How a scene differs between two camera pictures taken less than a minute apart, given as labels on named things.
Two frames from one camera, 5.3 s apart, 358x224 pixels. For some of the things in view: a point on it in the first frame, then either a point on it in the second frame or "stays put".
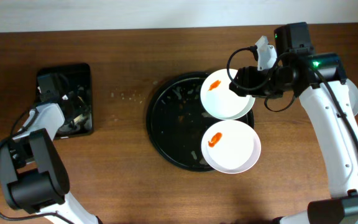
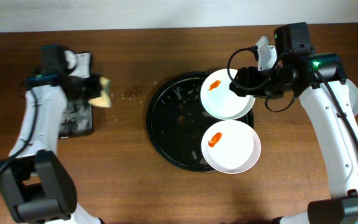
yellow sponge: (76, 119) to (104, 99)
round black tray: (175, 119) stays put
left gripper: (70, 101) to (93, 86)
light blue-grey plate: (355, 97) stays put
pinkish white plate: (230, 147) stays put
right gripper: (239, 82) stays put
